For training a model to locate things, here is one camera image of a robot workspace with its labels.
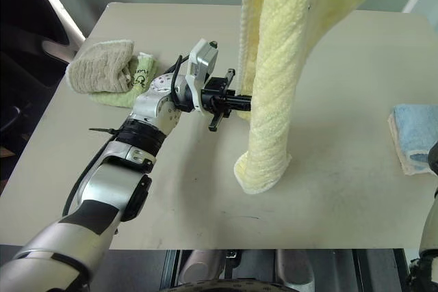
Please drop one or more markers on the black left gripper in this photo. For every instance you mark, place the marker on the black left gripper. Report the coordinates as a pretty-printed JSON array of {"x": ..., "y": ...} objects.
[{"x": 215, "y": 97}]

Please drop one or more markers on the yellow terry towel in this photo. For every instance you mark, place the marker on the yellow terry towel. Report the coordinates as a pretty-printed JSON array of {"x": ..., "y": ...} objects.
[{"x": 277, "y": 66}]

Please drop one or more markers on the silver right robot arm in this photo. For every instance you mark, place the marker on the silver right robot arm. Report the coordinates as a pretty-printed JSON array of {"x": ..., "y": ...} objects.
[{"x": 431, "y": 230}]

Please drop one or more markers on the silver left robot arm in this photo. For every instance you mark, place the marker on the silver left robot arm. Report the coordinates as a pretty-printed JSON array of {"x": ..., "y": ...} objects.
[{"x": 102, "y": 182}]

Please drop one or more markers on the green folded towel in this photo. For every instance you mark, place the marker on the green folded towel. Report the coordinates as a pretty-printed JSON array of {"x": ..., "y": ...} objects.
[{"x": 113, "y": 100}]

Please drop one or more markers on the beige folded towel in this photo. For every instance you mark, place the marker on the beige folded towel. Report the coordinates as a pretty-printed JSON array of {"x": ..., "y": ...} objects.
[{"x": 99, "y": 66}]

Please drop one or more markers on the blue folded towel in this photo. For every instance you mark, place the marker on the blue folded towel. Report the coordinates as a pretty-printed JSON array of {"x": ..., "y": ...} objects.
[{"x": 415, "y": 128}]

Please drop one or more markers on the black zip tie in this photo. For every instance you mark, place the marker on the black zip tie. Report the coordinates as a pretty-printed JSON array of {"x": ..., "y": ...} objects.
[{"x": 102, "y": 130}]

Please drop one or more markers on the grey rounded shape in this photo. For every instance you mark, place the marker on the grey rounded shape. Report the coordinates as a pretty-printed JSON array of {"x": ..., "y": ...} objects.
[
  {"x": 296, "y": 268},
  {"x": 202, "y": 266}
]

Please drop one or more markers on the black dotted rounded shape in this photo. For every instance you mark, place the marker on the black dotted rounded shape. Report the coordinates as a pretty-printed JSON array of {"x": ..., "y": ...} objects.
[{"x": 226, "y": 287}]

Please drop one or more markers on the black chair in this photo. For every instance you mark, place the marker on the black chair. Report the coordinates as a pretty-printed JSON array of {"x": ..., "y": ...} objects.
[{"x": 20, "y": 32}]

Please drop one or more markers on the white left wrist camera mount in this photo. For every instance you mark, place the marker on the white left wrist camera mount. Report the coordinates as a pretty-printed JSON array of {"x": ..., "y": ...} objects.
[{"x": 202, "y": 61}]

